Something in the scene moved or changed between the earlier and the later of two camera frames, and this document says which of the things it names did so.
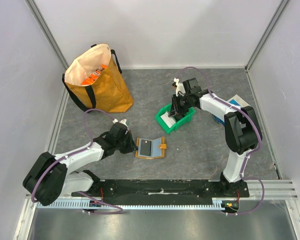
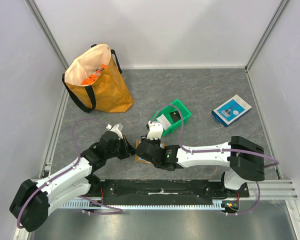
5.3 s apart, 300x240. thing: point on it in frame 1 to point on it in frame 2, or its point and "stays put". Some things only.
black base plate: (165, 189) stays put
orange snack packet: (93, 77) stays put
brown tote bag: (108, 92) stays put
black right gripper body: (176, 107) to (142, 149)
